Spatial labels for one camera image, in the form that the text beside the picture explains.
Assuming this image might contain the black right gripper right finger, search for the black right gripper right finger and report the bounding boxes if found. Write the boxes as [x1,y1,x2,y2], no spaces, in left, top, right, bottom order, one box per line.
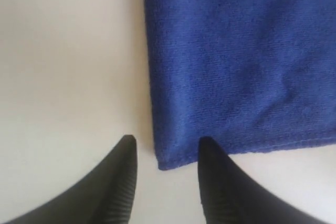
[197,137,322,224]

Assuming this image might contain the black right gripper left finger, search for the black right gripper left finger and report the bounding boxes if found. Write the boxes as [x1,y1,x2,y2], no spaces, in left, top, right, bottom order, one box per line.
[10,135,137,224]

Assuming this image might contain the blue towel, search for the blue towel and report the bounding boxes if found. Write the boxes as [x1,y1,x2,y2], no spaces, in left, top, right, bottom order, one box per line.
[144,0,335,170]

